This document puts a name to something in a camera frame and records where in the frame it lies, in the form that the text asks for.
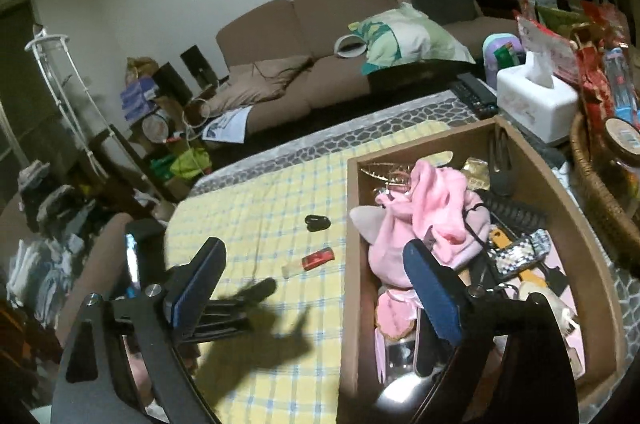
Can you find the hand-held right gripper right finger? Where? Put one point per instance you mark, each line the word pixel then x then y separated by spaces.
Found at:
pixel 435 289

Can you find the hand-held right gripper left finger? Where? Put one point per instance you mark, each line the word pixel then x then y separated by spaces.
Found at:
pixel 192 289

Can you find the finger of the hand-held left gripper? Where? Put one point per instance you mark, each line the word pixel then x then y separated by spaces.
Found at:
pixel 250 291
pixel 225 326

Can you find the red and clear lighter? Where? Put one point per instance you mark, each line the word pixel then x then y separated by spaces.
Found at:
pixel 317 259

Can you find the pink plush cloth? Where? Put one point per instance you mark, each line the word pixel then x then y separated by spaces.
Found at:
pixel 430 214

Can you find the checkered toy car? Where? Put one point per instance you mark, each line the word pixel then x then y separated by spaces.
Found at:
pixel 520 254

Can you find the small black hair clip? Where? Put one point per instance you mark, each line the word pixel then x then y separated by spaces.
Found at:
pixel 317 222

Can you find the beige oval hair clip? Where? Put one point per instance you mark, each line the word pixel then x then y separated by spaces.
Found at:
pixel 441 156

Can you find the cardboard box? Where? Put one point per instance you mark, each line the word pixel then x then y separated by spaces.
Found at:
pixel 575 214

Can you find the yellow plaid tablecloth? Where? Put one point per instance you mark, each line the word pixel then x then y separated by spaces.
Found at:
pixel 280 204

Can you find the green plastic bag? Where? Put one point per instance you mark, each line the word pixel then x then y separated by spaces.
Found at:
pixel 190 164

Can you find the pile of clothes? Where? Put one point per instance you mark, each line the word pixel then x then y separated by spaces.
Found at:
pixel 60 204

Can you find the black toothed claw clip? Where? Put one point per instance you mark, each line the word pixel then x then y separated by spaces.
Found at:
pixel 515 214

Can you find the stack of white folded clothes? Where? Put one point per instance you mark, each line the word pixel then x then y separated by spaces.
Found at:
pixel 40 284

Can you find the gold foil packet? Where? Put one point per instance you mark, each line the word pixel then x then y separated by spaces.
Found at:
pixel 477 171

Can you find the round tin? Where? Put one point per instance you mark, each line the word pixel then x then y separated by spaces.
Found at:
pixel 155 127

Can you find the long black hair clip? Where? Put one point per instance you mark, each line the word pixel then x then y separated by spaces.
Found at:
pixel 500 164

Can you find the printed paper sheet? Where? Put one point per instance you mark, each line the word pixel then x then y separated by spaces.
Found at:
pixel 227 127

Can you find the purple packets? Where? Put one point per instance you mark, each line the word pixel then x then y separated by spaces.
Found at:
pixel 140 99

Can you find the wicker basket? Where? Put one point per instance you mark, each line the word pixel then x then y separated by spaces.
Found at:
pixel 600 199

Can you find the white clothes rack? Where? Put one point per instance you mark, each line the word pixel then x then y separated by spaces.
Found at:
pixel 65 79

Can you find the black remote control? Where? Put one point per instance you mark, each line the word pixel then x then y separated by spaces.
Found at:
pixel 475 94

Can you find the beige blanket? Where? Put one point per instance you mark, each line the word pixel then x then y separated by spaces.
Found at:
pixel 260 82

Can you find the white tissue box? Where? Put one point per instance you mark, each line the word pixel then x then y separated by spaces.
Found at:
pixel 535 99

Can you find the purple and green container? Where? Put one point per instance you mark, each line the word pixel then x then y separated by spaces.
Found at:
pixel 502 54

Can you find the green floral pillow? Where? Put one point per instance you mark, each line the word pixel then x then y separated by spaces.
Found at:
pixel 415 39

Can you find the blue water bottle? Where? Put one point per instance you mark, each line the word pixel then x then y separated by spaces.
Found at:
pixel 620 84

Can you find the red snack packets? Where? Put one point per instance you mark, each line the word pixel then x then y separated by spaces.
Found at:
pixel 585 54

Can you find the dark grey cushion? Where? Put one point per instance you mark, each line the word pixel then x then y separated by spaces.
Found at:
pixel 445 4

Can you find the brown sofa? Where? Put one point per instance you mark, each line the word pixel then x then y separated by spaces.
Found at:
pixel 325 14

